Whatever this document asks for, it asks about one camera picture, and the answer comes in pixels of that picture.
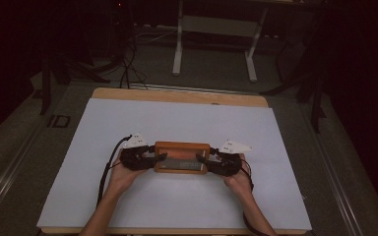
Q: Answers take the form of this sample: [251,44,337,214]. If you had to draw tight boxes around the black metal stand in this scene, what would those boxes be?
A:
[260,19,330,135]
[38,0,113,116]

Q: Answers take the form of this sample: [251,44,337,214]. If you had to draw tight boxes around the dark grey slab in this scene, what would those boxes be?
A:
[162,157,204,172]

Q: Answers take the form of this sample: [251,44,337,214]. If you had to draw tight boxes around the wooden table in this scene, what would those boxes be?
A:
[35,87,313,236]

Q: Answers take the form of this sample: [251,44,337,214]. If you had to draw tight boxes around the wooden box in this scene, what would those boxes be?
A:
[153,141,212,175]

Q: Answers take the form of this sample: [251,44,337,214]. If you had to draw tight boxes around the white metal desk frame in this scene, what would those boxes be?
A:
[171,0,270,84]

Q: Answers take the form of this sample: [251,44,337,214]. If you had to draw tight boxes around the person's right hand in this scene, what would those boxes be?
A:
[222,153,254,199]

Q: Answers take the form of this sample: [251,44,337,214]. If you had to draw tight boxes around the metal floor rail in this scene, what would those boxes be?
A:
[0,112,48,227]
[299,102,366,236]

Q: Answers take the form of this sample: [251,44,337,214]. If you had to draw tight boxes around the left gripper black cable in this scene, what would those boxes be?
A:
[95,134,134,208]

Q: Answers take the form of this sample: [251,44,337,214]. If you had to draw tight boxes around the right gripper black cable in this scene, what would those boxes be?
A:
[241,158,261,236]

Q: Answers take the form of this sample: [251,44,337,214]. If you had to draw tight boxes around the metal floor strip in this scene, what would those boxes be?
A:
[128,83,261,96]

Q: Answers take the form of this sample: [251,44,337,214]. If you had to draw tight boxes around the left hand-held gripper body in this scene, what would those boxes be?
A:
[119,132,156,172]

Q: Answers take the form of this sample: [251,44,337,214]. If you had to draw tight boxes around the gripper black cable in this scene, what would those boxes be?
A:
[241,158,261,236]
[95,134,134,208]

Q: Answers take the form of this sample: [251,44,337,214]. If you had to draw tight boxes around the black floor cables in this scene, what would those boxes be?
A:
[118,30,150,90]

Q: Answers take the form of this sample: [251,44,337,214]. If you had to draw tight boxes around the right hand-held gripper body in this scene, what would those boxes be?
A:
[205,140,254,178]

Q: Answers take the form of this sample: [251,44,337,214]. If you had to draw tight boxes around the person's left hand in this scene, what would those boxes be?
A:
[109,148,149,195]

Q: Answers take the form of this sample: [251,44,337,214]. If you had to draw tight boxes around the white table mat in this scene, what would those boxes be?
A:
[35,97,313,231]

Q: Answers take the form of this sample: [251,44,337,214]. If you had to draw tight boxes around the black rectangular floor bracket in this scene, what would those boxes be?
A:
[46,114,72,129]

